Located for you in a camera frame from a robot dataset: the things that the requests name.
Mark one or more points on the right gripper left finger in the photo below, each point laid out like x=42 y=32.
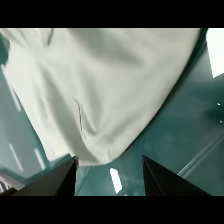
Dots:
x=56 y=181

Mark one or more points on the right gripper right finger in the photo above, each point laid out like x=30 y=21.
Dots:
x=163 y=181

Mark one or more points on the white garment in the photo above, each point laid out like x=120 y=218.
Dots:
x=100 y=90

